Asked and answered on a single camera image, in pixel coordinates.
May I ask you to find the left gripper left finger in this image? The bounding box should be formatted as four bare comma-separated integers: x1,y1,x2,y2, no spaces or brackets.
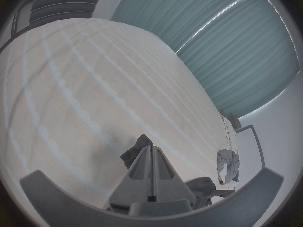
108,144,152,204

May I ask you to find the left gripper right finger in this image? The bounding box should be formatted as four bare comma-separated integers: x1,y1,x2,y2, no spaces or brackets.
153,146,196,204

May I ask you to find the black T-shirt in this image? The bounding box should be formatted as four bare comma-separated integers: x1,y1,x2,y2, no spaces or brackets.
119,134,236,209

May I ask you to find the grey garment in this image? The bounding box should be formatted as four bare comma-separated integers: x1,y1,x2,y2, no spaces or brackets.
217,149,240,185

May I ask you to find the white printed pillow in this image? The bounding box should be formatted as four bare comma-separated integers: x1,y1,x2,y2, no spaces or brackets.
220,115,238,156

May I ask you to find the grey bedside table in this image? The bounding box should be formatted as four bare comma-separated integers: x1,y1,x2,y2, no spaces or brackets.
220,110,242,129

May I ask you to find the bed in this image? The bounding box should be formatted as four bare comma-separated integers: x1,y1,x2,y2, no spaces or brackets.
0,18,265,212

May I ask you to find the blue-green curtain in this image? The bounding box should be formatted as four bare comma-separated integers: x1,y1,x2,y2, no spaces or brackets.
111,0,256,54
176,0,301,120

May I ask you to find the black chest of drawers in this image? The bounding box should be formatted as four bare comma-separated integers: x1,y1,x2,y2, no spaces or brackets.
30,0,100,23

